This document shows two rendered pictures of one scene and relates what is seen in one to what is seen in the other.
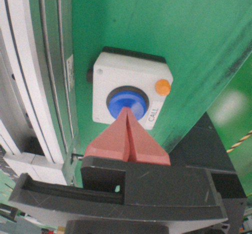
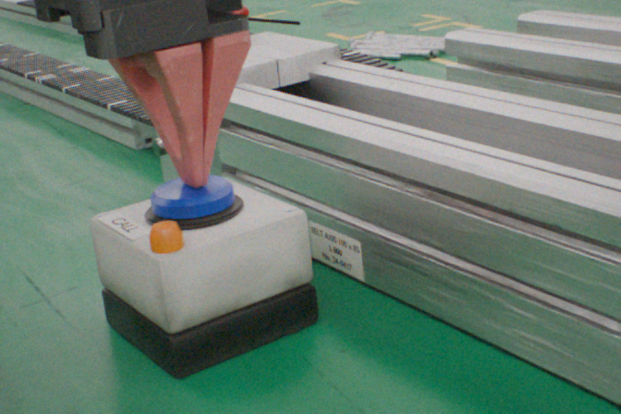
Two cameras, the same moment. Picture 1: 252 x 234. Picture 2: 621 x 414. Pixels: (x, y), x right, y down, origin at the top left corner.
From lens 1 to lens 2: 0.38 m
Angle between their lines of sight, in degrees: 44
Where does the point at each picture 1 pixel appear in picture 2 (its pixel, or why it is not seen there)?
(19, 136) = (337, 100)
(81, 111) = not seen: hidden behind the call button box
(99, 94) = (257, 198)
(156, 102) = (144, 234)
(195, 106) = not seen: outside the picture
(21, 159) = (301, 60)
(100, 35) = (343, 325)
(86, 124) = not seen: hidden behind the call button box
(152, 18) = (278, 394)
